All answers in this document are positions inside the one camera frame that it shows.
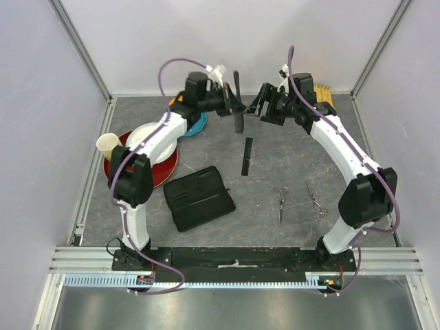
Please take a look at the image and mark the teal dotted plate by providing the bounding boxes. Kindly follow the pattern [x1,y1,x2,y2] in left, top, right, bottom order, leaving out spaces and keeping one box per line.
[184,112,208,137]

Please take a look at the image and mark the woven bamboo basket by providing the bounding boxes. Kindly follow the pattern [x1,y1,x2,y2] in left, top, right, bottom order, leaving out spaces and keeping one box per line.
[313,84,334,107]

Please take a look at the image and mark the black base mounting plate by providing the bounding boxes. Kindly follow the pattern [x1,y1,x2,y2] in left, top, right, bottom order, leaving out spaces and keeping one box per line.
[111,245,355,283]

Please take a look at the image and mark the black straight comb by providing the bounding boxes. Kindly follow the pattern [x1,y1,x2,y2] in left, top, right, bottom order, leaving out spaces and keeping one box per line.
[241,137,253,176]

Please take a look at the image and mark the red round plate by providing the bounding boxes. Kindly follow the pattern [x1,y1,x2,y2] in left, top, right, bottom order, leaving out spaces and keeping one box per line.
[102,131,179,189]

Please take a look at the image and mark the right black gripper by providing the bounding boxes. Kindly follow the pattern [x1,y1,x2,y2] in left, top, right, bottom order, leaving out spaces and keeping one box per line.
[243,82,298,127]

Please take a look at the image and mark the silver thinning scissors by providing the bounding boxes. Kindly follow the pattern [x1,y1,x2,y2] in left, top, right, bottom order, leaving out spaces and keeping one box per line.
[306,181,328,219]

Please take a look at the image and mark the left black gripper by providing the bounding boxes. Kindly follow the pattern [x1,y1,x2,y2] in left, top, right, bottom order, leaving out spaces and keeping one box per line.
[199,83,246,118]

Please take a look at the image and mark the silver scissors with black blades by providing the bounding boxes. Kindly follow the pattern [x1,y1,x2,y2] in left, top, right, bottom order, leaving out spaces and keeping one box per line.
[274,186,289,224]

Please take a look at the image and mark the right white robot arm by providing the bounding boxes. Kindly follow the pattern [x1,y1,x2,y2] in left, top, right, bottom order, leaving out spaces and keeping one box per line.
[246,72,397,271]

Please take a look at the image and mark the black handled comb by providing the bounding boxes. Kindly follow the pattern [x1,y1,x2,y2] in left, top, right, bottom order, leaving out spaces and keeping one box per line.
[232,70,244,133]

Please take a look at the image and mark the black zipper tool case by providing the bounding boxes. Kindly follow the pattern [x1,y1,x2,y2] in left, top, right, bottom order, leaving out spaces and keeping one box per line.
[164,166,236,232]

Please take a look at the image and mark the cream yellow mug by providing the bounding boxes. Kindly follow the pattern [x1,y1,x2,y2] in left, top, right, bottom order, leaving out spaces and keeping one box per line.
[96,133,122,161]

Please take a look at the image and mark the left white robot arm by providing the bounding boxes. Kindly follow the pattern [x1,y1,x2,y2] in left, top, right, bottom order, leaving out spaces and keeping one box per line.
[108,71,246,270]

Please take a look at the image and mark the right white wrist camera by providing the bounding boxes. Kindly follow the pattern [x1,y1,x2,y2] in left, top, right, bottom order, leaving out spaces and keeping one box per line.
[278,64,289,89]

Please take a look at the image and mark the white paper plate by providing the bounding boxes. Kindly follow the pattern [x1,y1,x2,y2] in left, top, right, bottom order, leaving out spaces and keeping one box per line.
[125,122,177,164]

